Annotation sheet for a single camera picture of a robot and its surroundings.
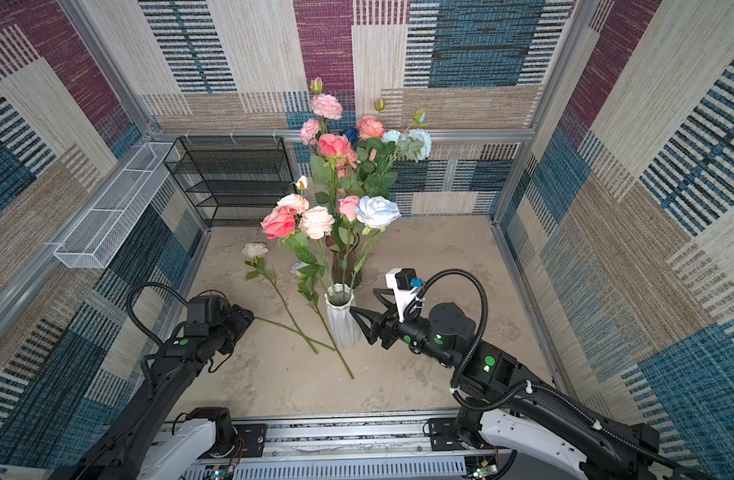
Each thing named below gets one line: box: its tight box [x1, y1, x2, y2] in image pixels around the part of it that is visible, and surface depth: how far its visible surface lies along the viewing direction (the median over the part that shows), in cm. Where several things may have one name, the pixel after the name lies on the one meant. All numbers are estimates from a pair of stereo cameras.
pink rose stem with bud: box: [358, 98, 386, 140], surface depth 79 cm
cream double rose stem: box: [276, 175, 336, 289], surface depth 65 cm
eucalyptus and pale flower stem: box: [382, 108, 433, 164], surface depth 74 cm
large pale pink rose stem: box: [338, 195, 360, 288], surface depth 65 cm
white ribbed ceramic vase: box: [324, 282, 362, 349], surface depth 76 cm
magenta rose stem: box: [318, 134, 351, 175], surface depth 74 cm
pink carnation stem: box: [300, 77, 343, 145], surface depth 72 cm
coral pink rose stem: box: [261, 206, 335, 298], surface depth 60 cm
